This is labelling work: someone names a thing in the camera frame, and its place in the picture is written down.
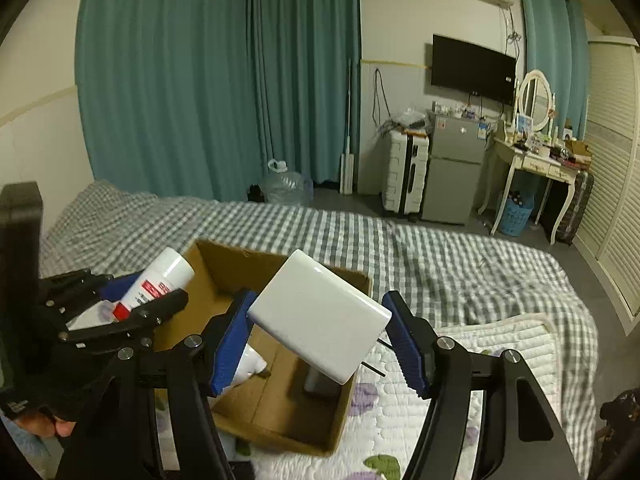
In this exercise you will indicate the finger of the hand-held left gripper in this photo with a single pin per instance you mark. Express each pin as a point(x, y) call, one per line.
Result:
point(82, 282)
point(150, 310)

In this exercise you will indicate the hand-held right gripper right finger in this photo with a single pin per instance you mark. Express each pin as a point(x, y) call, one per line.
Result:
point(406, 347)

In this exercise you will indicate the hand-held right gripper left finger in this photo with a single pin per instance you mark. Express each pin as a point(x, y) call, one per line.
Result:
point(231, 347)

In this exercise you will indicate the white tube with red label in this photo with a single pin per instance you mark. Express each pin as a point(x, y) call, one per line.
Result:
point(160, 282)

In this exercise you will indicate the brown cardboard box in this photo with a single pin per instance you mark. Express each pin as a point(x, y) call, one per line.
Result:
point(295, 405)

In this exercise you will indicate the white rectangular box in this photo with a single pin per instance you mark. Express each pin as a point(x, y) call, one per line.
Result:
point(320, 315)

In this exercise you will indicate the person's left hand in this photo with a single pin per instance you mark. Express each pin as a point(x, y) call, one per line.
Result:
point(55, 390)

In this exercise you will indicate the small white tube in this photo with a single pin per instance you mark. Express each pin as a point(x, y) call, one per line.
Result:
point(252, 362)

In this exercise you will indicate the grey white bottle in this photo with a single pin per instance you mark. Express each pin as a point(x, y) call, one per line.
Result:
point(320, 382)

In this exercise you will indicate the white floral quilted mat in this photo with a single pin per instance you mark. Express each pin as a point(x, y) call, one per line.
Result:
point(500, 332)

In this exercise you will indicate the grey checkered bed blanket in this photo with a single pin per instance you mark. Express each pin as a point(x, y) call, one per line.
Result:
point(350, 240)

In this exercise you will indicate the blue plastic basket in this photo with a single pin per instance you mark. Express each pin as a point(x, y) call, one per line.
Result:
point(515, 217)

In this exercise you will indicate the clear large water bottle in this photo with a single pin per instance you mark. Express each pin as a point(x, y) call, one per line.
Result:
point(287, 185)

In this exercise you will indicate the white hard suitcase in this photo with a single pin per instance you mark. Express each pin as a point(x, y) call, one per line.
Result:
point(405, 175)

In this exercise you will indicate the grey small fridge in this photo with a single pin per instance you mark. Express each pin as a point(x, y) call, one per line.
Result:
point(452, 170)

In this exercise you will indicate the white pole mop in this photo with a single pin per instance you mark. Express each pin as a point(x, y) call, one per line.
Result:
point(348, 160)

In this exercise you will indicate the dark suitcase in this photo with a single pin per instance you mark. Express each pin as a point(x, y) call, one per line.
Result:
point(575, 207)

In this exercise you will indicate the white dressing table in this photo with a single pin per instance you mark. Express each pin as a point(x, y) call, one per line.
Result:
point(530, 160)

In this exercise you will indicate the dark patterned cloth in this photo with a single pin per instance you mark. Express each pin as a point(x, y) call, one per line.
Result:
point(620, 420)

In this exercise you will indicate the clear plastic bag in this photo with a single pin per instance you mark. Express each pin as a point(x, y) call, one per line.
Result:
point(410, 119)

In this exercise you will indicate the small brown carton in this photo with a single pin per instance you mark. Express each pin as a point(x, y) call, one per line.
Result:
point(577, 147)

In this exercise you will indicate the white louvered wardrobe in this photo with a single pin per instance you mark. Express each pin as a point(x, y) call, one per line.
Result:
point(612, 160)

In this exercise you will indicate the white oval vanity mirror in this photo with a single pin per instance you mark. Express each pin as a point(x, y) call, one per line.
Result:
point(534, 97)

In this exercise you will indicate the narrow teal curtain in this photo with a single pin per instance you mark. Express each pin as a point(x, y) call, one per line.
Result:
point(552, 45)

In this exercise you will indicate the black wall television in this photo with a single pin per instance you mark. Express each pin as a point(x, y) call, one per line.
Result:
point(472, 70)

